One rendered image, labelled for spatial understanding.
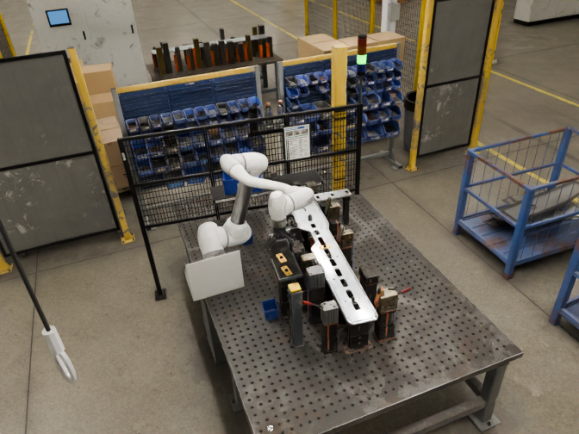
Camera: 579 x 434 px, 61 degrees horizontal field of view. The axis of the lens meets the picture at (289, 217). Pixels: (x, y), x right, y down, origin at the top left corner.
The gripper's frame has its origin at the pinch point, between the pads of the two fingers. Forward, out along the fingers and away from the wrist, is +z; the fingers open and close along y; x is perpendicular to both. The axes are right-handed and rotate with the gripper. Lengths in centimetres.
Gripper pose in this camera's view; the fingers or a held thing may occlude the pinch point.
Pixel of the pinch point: (281, 252)
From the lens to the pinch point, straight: 291.8
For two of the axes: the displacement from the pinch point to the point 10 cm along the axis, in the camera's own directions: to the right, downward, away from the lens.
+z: 0.5, 8.3, 5.6
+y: -9.1, 2.6, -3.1
